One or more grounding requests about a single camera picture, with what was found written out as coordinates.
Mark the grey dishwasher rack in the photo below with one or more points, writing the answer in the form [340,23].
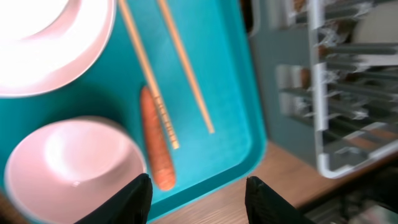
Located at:
[327,72]

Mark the wooden chopstick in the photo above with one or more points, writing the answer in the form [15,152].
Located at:
[148,71]
[186,63]

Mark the left wooden chopstick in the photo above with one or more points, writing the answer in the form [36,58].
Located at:
[148,71]

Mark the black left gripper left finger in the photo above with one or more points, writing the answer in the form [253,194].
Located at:
[131,205]

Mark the orange carrot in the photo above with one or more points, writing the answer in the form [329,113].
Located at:
[156,146]

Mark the pink bowl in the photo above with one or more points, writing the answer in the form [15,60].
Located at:
[65,170]

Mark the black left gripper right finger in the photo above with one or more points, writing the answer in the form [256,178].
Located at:
[265,206]

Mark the teal serving tray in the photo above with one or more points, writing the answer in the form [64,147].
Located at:
[215,40]

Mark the pink plate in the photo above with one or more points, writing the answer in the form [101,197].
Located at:
[47,44]

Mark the right wooden chopstick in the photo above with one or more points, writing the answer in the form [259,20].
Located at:
[186,63]

